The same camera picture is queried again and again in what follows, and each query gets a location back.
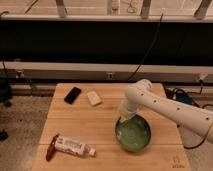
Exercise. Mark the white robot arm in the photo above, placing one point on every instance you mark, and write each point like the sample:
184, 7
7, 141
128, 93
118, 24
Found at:
198, 120

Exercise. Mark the red brown tool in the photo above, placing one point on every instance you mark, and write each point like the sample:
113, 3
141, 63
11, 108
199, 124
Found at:
51, 148

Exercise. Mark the black smartphone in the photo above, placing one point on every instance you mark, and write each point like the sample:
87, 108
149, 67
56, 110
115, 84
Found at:
72, 95

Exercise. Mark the dark object at left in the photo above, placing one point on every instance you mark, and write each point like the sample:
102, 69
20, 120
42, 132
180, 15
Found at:
5, 93

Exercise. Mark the blue device on floor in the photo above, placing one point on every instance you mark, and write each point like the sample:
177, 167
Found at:
184, 99

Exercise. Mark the white soap bar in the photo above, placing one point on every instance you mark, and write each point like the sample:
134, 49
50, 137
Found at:
94, 98

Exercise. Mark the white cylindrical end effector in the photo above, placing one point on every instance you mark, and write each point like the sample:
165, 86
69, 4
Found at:
123, 118

